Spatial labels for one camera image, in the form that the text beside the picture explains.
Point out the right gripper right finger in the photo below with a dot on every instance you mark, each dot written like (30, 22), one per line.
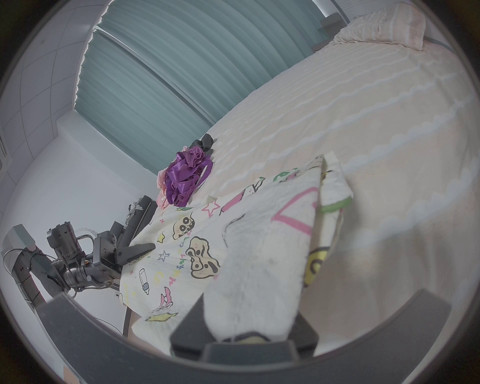
(305, 335)

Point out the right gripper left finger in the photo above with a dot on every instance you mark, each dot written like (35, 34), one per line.
(187, 330)

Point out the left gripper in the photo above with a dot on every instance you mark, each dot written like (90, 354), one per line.
(105, 255)

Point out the white printed pyjama top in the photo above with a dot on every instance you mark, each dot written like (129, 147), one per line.
(262, 243)

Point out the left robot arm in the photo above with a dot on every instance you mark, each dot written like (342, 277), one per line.
(63, 240)

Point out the bed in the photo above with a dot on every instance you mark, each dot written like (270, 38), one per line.
(375, 131)

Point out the black chest of drawers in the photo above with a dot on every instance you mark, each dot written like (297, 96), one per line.
(140, 217)

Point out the pink garment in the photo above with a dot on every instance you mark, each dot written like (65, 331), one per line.
(162, 191)

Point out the purple satin garment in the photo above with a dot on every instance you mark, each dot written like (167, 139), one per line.
(183, 172)

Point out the dark grey garment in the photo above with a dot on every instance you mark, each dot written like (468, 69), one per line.
(202, 142)

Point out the blue-green curtain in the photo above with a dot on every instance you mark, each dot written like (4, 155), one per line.
(206, 45)
(131, 112)

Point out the grey bedside table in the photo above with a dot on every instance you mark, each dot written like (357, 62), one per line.
(330, 26)

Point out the cream pillow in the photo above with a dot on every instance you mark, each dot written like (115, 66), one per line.
(378, 26)

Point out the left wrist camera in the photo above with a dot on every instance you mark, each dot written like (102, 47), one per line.
(116, 229)

